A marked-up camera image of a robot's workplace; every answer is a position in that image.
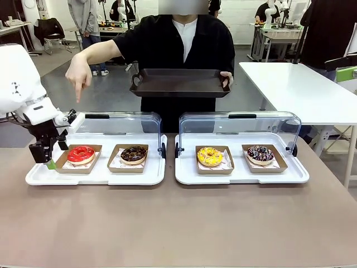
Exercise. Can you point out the large white table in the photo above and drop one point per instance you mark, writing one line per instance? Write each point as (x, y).
(293, 89)

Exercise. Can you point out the seated bystander black shirt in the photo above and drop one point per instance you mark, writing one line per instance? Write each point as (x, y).
(263, 14)

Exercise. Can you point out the person's left hand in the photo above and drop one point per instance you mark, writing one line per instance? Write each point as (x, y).
(228, 76)

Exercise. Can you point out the dark donut pink white sprinkles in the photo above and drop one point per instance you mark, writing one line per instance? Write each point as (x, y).
(255, 155)

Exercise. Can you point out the brown cardboard donut box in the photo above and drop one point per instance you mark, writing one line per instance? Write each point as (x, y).
(60, 167)
(111, 167)
(281, 164)
(200, 171)

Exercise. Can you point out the bystander in dark clothes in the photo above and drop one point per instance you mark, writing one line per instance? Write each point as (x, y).
(323, 30)

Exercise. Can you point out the clear hinged tray lid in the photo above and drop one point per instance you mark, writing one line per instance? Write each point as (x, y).
(125, 125)
(251, 125)

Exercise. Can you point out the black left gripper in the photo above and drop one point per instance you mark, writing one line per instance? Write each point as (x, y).
(46, 131)

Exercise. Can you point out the red glazed donut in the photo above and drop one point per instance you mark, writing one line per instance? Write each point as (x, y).
(73, 156)

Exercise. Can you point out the bystander in grey hoodie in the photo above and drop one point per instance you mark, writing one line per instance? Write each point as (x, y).
(86, 19)

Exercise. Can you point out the grey background workbench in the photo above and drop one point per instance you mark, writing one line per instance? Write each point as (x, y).
(279, 35)

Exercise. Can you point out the person in black shirt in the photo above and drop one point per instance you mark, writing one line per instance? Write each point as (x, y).
(161, 44)

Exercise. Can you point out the dark brown serving tray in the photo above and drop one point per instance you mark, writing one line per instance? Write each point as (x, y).
(178, 83)

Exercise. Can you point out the green and white chair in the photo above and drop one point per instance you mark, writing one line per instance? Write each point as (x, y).
(347, 75)

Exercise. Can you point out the chocolate donut orange sprinkles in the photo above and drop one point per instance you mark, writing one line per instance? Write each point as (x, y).
(127, 156)

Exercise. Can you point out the white display tray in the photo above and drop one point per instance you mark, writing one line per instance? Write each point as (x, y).
(240, 177)
(97, 178)

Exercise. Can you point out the person's right hand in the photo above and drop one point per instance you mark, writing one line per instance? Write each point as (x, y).
(79, 72)

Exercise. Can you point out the small white background robot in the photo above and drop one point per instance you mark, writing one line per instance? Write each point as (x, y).
(270, 14)

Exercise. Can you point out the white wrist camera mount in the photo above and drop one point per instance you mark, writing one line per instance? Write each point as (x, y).
(73, 119)

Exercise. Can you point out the yellow glazed sprinkled donut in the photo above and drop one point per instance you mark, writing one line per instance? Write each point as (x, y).
(203, 157)

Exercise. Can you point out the black jacket on chair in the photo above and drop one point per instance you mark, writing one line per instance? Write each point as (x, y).
(48, 29)

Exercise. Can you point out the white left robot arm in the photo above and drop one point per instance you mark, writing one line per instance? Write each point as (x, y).
(16, 78)

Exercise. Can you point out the person's right forearm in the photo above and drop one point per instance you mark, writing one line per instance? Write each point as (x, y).
(101, 50)

